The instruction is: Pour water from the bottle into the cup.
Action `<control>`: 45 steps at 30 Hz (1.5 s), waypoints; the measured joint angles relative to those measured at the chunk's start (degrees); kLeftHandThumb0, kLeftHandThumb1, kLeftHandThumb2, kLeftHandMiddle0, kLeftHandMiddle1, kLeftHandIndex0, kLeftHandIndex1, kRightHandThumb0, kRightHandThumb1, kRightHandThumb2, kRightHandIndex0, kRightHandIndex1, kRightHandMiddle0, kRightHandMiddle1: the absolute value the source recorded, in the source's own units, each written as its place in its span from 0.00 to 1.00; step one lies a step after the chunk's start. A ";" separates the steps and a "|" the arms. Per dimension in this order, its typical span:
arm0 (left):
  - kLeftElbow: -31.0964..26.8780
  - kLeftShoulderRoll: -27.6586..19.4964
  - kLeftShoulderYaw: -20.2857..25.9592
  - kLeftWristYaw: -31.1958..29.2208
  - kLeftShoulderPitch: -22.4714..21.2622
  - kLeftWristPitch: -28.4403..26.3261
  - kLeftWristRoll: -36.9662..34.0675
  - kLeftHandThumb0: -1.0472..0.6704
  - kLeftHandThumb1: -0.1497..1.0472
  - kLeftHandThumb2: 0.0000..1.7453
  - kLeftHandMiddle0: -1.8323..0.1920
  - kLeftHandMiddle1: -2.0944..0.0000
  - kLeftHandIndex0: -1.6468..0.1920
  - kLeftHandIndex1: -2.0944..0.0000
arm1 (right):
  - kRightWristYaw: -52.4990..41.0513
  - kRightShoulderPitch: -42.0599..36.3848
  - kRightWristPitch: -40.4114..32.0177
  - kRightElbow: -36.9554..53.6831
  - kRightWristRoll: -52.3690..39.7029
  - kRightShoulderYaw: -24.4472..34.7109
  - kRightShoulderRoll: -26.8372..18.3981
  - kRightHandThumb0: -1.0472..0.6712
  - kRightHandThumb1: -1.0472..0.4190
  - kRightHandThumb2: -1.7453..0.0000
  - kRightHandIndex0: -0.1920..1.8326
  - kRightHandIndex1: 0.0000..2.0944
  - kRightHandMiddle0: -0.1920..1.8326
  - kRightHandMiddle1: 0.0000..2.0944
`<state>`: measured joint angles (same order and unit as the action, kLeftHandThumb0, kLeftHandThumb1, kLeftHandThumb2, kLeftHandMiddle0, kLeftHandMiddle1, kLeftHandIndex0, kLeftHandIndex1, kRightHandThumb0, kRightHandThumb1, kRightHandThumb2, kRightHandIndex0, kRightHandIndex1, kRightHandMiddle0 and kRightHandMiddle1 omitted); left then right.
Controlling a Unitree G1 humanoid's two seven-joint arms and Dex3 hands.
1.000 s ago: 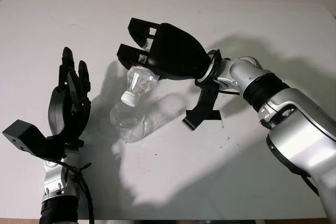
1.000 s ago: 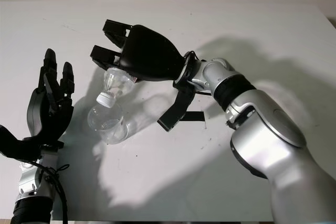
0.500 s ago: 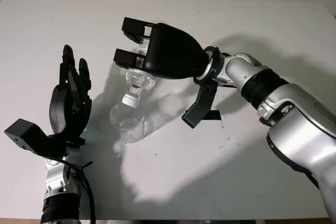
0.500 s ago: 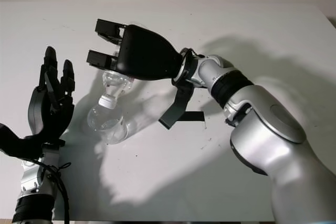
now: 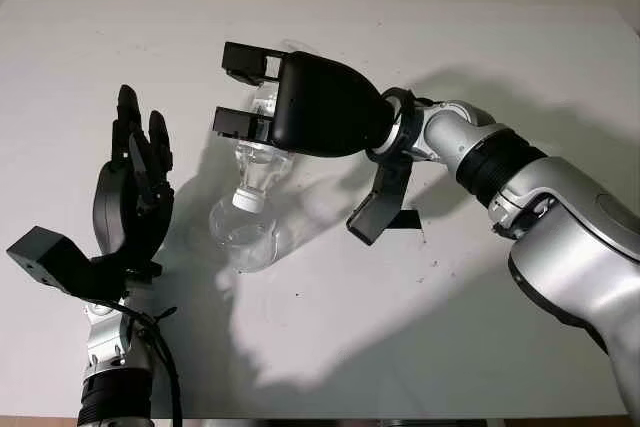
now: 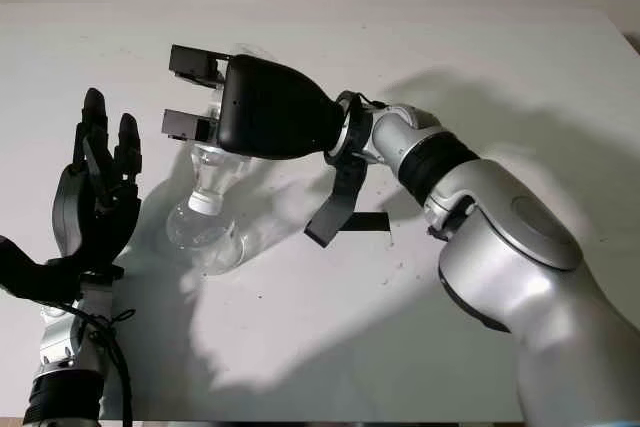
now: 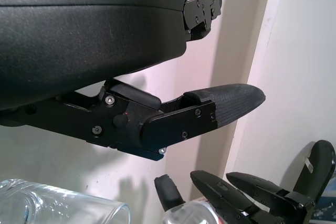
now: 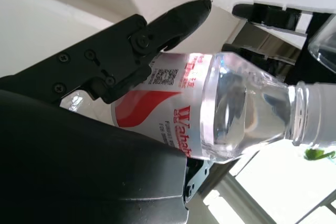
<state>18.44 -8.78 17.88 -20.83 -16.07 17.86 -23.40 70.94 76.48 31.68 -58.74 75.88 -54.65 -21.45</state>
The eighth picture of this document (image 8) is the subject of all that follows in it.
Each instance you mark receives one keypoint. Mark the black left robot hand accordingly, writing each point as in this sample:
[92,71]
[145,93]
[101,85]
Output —
[270,15]

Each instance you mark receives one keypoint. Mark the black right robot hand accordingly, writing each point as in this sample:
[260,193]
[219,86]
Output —
[65,161]

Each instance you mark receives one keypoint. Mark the clear water bottle red label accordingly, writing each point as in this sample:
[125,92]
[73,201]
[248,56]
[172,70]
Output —
[223,108]

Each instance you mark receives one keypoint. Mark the clear plastic cup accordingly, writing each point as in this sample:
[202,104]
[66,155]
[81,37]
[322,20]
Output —
[325,48]

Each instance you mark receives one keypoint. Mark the green plant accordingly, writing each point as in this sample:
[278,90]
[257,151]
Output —
[315,154]

